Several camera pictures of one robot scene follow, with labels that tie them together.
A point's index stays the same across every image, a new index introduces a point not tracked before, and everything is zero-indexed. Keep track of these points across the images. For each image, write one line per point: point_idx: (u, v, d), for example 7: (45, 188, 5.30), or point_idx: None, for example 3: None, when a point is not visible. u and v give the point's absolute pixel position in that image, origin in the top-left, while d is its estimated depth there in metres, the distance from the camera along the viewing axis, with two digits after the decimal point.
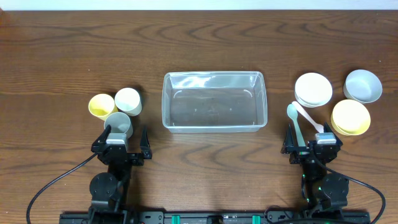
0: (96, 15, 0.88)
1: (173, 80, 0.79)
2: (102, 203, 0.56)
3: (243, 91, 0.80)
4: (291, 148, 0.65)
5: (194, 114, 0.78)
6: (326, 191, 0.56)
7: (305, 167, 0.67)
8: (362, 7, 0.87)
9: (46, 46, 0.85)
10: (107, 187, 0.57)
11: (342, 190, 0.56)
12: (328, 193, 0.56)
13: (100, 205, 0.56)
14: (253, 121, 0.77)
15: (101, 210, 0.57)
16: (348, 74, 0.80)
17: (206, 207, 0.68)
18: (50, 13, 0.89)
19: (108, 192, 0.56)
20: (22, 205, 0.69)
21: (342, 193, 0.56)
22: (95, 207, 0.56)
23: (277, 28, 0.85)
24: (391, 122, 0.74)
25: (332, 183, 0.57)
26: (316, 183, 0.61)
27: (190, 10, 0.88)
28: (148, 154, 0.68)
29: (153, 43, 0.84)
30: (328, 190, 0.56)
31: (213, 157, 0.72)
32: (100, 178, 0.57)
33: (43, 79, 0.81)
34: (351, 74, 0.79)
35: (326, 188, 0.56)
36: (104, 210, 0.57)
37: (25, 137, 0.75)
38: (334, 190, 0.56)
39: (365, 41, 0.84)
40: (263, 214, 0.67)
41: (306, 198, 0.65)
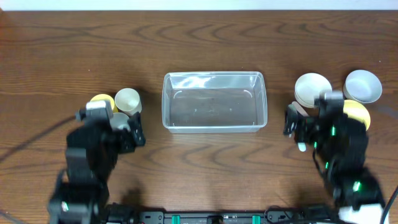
0: (95, 16, 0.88)
1: (173, 80, 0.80)
2: (79, 155, 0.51)
3: (243, 91, 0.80)
4: (295, 117, 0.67)
5: (194, 114, 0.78)
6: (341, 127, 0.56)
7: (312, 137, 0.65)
8: (362, 8, 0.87)
9: (46, 46, 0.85)
10: (89, 139, 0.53)
11: (359, 129, 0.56)
12: (343, 135, 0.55)
13: (78, 157, 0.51)
14: (253, 121, 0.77)
15: (79, 168, 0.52)
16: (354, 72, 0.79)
17: (206, 207, 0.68)
18: (50, 14, 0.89)
19: (90, 144, 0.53)
20: (22, 206, 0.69)
21: (360, 130, 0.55)
22: (71, 164, 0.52)
23: (276, 28, 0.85)
24: (391, 122, 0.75)
25: (348, 123, 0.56)
26: (324, 145, 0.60)
27: (190, 10, 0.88)
28: (140, 136, 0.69)
29: (153, 43, 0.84)
30: (343, 127, 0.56)
31: (213, 157, 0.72)
32: (81, 132, 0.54)
33: (43, 79, 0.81)
34: (357, 73, 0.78)
35: (341, 126, 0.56)
36: (83, 168, 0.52)
37: (25, 137, 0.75)
38: (348, 127, 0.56)
39: (365, 41, 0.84)
40: (263, 214, 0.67)
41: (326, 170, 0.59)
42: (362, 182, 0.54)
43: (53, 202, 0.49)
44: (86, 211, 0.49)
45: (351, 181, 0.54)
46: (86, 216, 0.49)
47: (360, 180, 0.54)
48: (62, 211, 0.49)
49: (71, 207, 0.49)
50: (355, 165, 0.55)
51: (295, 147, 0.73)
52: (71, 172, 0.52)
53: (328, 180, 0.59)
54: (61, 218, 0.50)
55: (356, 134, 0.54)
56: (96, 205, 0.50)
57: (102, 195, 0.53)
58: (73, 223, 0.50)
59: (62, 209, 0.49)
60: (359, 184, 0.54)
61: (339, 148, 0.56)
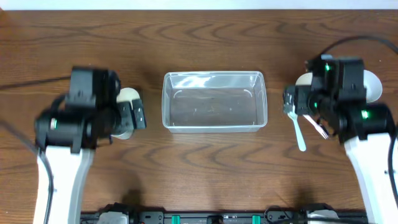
0: (94, 15, 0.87)
1: (173, 80, 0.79)
2: (84, 73, 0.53)
3: (243, 91, 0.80)
4: (292, 89, 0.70)
5: (194, 114, 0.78)
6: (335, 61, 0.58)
7: (311, 99, 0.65)
8: (363, 7, 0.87)
9: (45, 46, 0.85)
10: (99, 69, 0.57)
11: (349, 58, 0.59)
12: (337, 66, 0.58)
13: (83, 77, 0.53)
14: (253, 121, 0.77)
15: (80, 89, 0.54)
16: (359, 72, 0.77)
17: (206, 207, 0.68)
18: (49, 12, 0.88)
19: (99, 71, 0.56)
20: (23, 206, 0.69)
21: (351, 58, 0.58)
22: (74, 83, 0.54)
23: (277, 28, 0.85)
24: None
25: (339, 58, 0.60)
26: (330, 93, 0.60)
27: (190, 10, 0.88)
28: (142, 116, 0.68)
29: (153, 42, 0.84)
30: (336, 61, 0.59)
31: (213, 157, 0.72)
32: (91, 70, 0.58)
33: (42, 79, 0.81)
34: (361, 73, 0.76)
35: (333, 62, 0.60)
36: (84, 88, 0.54)
37: (25, 137, 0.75)
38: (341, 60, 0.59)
39: (366, 41, 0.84)
40: (263, 214, 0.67)
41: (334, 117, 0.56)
42: (368, 109, 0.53)
43: (41, 120, 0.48)
44: (77, 131, 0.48)
45: (357, 109, 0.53)
46: (77, 135, 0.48)
47: (367, 107, 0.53)
48: (51, 127, 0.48)
49: (62, 124, 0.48)
50: (357, 93, 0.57)
51: (295, 147, 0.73)
52: (71, 92, 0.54)
53: (334, 123, 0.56)
54: (51, 135, 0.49)
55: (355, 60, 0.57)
56: (89, 126, 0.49)
57: (97, 121, 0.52)
58: (63, 140, 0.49)
59: (50, 126, 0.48)
60: (367, 112, 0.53)
61: (339, 79, 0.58)
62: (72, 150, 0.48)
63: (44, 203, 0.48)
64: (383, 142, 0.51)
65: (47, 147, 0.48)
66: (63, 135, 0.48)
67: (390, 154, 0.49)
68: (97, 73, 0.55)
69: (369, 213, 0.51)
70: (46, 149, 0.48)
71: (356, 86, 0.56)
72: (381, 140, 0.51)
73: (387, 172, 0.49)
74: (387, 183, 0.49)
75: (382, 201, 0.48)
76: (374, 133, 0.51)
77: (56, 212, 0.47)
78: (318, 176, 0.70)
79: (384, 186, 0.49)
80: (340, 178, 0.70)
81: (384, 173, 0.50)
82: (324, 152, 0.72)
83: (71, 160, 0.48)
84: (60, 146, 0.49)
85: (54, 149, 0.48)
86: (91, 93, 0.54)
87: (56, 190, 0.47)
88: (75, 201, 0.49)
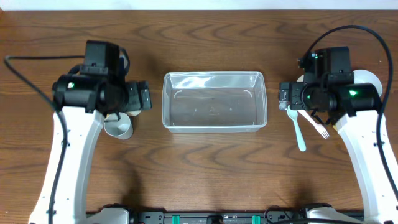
0: (95, 15, 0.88)
1: (173, 80, 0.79)
2: (97, 44, 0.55)
3: (243, 91, 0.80)
4: (285, 84, 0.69)
5: (194, 114, 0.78)
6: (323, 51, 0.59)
7: (306, 91, 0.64)
8: (362, 7, 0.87)
9: (45, 46, 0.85)
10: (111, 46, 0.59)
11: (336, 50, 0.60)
12: (326, 54, 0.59)
13: (99, 49, 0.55)
14: (253, 121, 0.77)
15: (94, 62, 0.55)
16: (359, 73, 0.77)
17: (206, 207, 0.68)
18: (50, 13, 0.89)
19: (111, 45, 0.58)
20: (22, 205, 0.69)
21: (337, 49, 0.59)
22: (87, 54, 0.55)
23: (277, 28, 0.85)
24: (390, 122, 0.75)
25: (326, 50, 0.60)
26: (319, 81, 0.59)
27: (190, 10, 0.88)
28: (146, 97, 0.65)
29: (153, 43, 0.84)
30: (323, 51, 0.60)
31: (213, 157, 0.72)
32: None
33: (43, 79, 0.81)
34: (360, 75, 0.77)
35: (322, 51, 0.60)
36: (99, 60, 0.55)
37: (25, 137, 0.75)
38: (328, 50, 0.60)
39: (366, 41, 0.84)
40: (263, 214, 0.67)
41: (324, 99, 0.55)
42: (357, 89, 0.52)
43: (60, 82, 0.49)
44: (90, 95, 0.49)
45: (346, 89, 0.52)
46: (90, 98, 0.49)
47: (354, 86, 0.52)
48: (68, 89, 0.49)
49: (79, 88, 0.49)
50: (344, 77, 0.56)
51: (295, 147, 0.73)
52: (86, 63, 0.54)
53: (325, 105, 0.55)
54: (68, 96, 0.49)
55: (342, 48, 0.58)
56: (103, 92, 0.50)
57: (111, 89, 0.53)
58: (75, 104, 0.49)
59: (68, 87, 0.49)
60: (354, 90, 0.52)
61: (327, 66, 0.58)
62: (87, 109, 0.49)
63: (55, 156, 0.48)
64: (370, 117, 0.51)
65: (63, 107, 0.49)
66: (79, 97, 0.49)
67: (377, 126, 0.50)
68: (111, 48, 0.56)
69: (361, 184, 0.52)
70: (63, 107, 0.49)
71: (344, 71, 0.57)
72: (369, 115, 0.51)
73: (376, 144, 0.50)
74: (377, 156, 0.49)
75: (375, 175, 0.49)
76: (362, 111, 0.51)
77: (69, 167, 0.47)
78: (319, 176, 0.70)
79: (372, 163, 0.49)
80: (340, 178, 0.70)
81: (373, 147, 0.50)
82: (324, 152, 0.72)
83: (87, 118, 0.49)
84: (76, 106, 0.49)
85: (71, 108, 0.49)
86: (106, 64, 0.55)
87: (69, 146, 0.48)
88: (86, 160, 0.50)
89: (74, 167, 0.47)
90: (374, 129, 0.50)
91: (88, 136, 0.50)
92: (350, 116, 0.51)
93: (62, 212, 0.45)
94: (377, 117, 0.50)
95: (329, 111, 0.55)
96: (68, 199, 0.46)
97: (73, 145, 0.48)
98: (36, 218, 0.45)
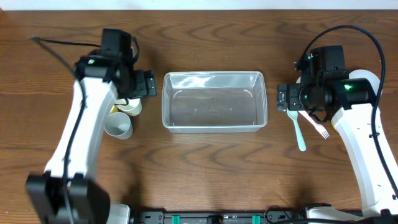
0: (95, 15, 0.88)
1: (173, 80, 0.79)
2: (113, 30, 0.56)
3: (243, 91, 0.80)
4: (283, 86, 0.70)
5: (194, 114, 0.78)
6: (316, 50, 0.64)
7: (303, 92, 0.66)
8: (362, 7, 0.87)
9: (45, 46, 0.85)
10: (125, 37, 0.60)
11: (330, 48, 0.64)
12: (320, 52, 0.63)
13: (114, 35, 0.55)
14: (253, 121, 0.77)
15: (109, 47, 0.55)
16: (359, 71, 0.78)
17: (206, 207, 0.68)
18: (50, 13, 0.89)
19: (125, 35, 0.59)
20: (23, 205, 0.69)
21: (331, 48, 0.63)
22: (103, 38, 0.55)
23: (277, 28, 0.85)
24: (390, 122, 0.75)
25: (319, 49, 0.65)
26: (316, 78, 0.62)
27: (190, 10, 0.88)
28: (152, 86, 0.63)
29: (153, 42, 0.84)
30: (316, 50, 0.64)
31: (213, 157, 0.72)
32: None
33: (43, 79, 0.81)
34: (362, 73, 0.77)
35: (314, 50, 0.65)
36: (114, 46, 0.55)
37: (25, 137, 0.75)
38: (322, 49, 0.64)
39: (366, 41, 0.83)
40: (263, 214, 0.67)
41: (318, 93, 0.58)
42: (352, 83, 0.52)
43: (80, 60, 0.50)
44: (107, 71, 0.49)
45: (339, 83, 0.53)
46: (107, 74, 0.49)
47: (349, 81, 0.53)
48: (87, 64, 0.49)
49: (97, 64, 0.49)
50: (339, 73, 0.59)
51: (295, 147, 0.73)
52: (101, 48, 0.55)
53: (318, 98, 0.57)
54: (87, 71, 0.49)
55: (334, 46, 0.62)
56: (119, 71, 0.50)
57: (125, 70, 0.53)
58: (92, 79, 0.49)
59: (87, 63, 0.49)
60: (349, 84, 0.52)
61: (321, 64, 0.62)
62: (104, 80, 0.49)
63: (73, 118, 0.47)
64: (365, 111, 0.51)
65: (84, 78, 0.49)
66: (97, 71, 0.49)
67: (372, 119, 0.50)
68: (124, 37, 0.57)
69: (360, 180, 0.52)
70: (83, 80, 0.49)
71: (337, 68, 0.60)
72: (364, 107, 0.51)
73: (371, 135, 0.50)
74: (373, 148, 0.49)
75: (371, 167, 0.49)
76: (357, 104, 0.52)
77: (87, 123, 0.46)
78: (318, 176, 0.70)
79: (370, 156, 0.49)
80: (340, 178, 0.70)
81: (368, 139, 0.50)
82: (324, 152, 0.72)
83: (102, 87, 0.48)
84: (93, 81, 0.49)
85: (90, 79, 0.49)
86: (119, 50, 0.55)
87: (87, 106, 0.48)
88: (100, 122, 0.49)
89: (91, 124, 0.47)
90: (369, 121, 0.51)
91: (105, 102, 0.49)
92: (346, 109, 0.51)
93: (78, 163, 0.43)
94: (372, 109, 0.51)
95: (324, 107, 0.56)
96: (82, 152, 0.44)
97: (91, 105, 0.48)
98: (52, 167, 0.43)
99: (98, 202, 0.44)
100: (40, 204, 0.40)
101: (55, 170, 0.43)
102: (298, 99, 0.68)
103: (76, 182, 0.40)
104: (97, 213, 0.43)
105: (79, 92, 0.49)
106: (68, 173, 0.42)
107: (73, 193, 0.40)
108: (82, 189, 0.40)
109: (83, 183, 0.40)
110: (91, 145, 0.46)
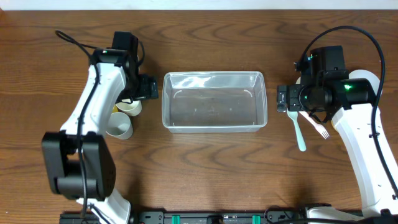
0: (95, 15, 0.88)
1: (173, 80, 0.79)
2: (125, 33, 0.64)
3: (243, 91, 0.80)
4: (283, 87, 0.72)
5: (194, 114, 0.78)
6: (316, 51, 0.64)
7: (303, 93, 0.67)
8: (362, 7, 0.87)
9: (45, 46, 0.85)
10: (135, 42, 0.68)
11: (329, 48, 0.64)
12: (319, 53, 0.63)
13: (124, 35, 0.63)
14: (253, 121, 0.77)
15: (119, 45, 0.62)
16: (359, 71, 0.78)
17: (206, 207, 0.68)
18: (50, 13, 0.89)
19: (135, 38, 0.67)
20: (22, 206, 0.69)
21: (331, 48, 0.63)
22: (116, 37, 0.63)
23: (277, 28, 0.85)
24: (390, 122, 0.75)
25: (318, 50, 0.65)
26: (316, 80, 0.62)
27: (190, 10, 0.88)
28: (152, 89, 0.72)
29: (153, 42, 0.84)
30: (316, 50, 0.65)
31: (213, 157, 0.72)
32: None
33: (43, 79, 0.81)
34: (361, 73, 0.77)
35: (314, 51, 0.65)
36: (124, 45, 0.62)
37: (25, 137, 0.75)
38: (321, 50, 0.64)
39: (365, 41, 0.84)
40: (263, 214, 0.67)
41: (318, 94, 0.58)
42: (351, 83, 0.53)
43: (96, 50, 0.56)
44: (119, 60, 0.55)
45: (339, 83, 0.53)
46: (119, 62, 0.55)
47: (349, 81, 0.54)
48: (102, 53, 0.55)
49: (111, 55, 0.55)
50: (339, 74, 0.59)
51: (295, 147, 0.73)
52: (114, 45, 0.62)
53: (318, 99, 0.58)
54: (101, 59, 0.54)
55: (334, 46, 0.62)
56: (128, 62, 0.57)
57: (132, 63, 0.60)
58: (106, 65, 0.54)
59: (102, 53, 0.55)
60: (349, 85, 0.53)
61: (321, 65, 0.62)
62: (117, 65, 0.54)
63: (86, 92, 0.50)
64: (365, 110, 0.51)
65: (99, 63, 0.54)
66: (111, 59, 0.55)
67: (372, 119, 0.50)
68: (134, 39, 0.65)
69: (360, 180, 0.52)
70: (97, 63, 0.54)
71: (337, 68, 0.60)
72: (364, 108, 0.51)
73: (372, 136, 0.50)
74: (373, 148, 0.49)
75: (371, 167, 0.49)
76: (357, 104, 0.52)
77: (100, 93, 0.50)
78: (318, 176, 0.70)
79: (370, 156, 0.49)
80: (340, 178, 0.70)
81: (369, 139, 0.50)
82: (324, 152, 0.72)
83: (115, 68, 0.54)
84: (107, 65, 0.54)
85: (104, 63, 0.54)
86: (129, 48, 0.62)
87: (101, 83, 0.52)
88: (111, 98, 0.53)
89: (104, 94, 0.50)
90: (369, 121, 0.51)
91: (115, 80, 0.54)
92: (346, 109, 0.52)
93: (90, 124, 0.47)
94: (372, 110, 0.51)
95: (324, 107, 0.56)
96: (95, 115, 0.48)
97: (103, 81, 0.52)
98: (67, 127, 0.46)
99: (107, 164, 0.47)
100: (54, 158, 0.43)
101: (69, 128, 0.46)
102: (298, 99, 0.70)
103: (89, 137, 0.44)
104: (105, 173, 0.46)
105: (92, 71, 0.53)
106: (81, 132, 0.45)
107: (86, 149, 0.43)
108: (94, 145, 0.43)
109: (95, 139, 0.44)
110: (102, 111, 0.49)
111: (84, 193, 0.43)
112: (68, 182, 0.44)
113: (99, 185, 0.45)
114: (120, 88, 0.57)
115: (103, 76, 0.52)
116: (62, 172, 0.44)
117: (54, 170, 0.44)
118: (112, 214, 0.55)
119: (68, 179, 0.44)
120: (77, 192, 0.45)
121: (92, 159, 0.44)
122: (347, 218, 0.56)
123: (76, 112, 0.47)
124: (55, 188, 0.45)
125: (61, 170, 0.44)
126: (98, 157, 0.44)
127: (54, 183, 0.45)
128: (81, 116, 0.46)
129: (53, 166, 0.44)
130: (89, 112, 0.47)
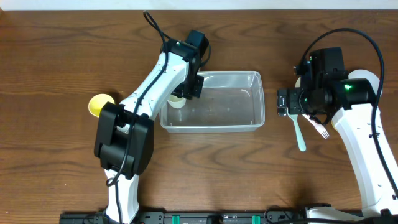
0: (95, 15, 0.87)
1: None
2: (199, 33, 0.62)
3: (240, 91, 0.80)
4: (283, 91, 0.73)
5: (192, 114, 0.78)
6: (314, 53, 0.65)
7: (303, 96, 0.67)
8: (362, 8, 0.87)
9: (45, 46, 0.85)
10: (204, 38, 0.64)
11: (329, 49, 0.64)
12: (319, 54, 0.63)
13: (198, 37, 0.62)
14: (250, 121, 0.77)
15: (192, 42, 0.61)
16: (359, 70, 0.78)
17: (206, 207, 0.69)
18: (49, 13, 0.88)
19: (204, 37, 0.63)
20: (23, 206, 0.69)
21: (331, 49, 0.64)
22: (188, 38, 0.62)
23: (277, 28, 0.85)
24: (390, 123, 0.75)
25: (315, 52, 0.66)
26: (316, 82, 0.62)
27: (190, 10, 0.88)
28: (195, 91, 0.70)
29: (153, 43, 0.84)
30: (315, 52, 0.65)
31: (214, 157, 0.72)
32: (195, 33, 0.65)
33: (42, 79, 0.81)
34: (361, 71, 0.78)
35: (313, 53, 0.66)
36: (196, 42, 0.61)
37: (25, 137, 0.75)
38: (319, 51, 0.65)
39: (365, 40, 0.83)
40: (263, 214, 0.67)
41: (318, 95, 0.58)
42: (351, 83, 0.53)
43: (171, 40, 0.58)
44: (186, 56, 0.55)
45: (338, 83, 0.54)
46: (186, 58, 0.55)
47: (349, 81, 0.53)
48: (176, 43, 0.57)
49: (183, 48, 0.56)
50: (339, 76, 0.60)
51: (294, 147, 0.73)
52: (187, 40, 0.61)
53: (318, 99, 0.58)
54: (174, 50, 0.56)
55: (334, 48, 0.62)
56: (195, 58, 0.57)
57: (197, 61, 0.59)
58: (173, 57, 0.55)
59: (175, 43, 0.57)
60: (349, 84, 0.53)
61: (321, 66, 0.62)
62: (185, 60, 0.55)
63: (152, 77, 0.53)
64: (365, 109, 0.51)
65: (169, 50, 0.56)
66: (181, 53, 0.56)
67: (372, 119, 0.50)
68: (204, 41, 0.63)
69: (359, 180, 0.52)
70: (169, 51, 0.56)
71: (337, 70, 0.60)
72: (364, 107, 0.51)
73: (372, 135, 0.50)
74: (373, 148, 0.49)
75: (371, 167, 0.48)
76: (356, 104, 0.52)
77: (161, 84, 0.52)
78: (318, 176, 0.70)
79: (370, 155, 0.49)
80: (340, 179, 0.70)
81: (369, 139, 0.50)
82: (324, 152, 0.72)
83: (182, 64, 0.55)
84: (177, 55, 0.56)
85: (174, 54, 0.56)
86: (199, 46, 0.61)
87: (165, 73, 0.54)
88: (168, 90, 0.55)
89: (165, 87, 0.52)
90: (369, 121, 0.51)
91: (179, 74, 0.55)
92: (346, 109, 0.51)
93: (146, 107, 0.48)
94: (372, 109, 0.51)
95: (325, 107, 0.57)
96: (153, 99, 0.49)
97: (168, 72, 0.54)
98: (126, 104, 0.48)
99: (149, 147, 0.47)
100: (104, 127, 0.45)
101: (128, 105, 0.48)
102: (298, 103, 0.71)
103: (143, 120, 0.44)
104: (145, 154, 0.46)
105: (162, 60, 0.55)
106: (137, 111, 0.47)
107: (138, 126, 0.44)
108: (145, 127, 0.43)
109: (148, 122, 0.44)
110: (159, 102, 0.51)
111: (120, 168, 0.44)
112: (112, 149, 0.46)
113: (136, 162, 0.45)
114: (177, 84, 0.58)
115: (170, 66, 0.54)
116: (109, 139, 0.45)
117: (101, 137, 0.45)
118: (124, 203, 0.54)
119: (112, 147, 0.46)
120: (116, 160, 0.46)
121: (138, 139, 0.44)
122: (347, 218, 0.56)
123: (138, 91, 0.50)
124: (98, 152, 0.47)
125: (109, 139, 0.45)
126: (144, 140, 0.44)
127: (99, 147, 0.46)
128: (140, 97, 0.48)
129: (102, 132, 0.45)
130: (148, 97, 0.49)
